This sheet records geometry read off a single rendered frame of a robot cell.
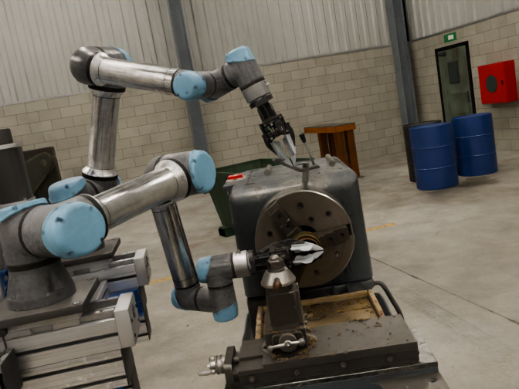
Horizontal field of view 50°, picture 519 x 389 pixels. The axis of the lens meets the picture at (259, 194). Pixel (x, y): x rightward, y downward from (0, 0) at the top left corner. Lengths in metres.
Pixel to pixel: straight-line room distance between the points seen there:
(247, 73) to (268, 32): 10.81
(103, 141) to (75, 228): 0.70
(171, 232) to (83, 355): 0.46
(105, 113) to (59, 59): 9.96
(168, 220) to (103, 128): 0.41
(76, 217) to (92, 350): 0.33
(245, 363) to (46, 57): 10.79
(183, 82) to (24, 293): 0.64
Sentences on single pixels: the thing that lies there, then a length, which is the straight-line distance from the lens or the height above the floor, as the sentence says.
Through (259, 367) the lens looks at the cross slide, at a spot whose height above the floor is 0.96.
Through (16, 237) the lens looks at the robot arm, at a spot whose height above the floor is 1.33.
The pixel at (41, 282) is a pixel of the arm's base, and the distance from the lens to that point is 1.35.
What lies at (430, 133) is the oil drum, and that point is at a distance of 8.08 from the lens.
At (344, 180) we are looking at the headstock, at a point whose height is 1.22.
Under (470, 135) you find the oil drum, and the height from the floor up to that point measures 0.61.
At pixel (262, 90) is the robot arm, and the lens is 1.59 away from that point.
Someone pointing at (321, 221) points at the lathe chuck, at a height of 1.13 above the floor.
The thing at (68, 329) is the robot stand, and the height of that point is 1.10.
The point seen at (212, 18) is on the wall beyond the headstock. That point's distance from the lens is 12.19.
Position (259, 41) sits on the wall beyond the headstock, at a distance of 12.31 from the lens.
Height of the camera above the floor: 1.51
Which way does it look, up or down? 8 degrees down
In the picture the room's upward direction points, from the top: 10 degrees counter-clockwise
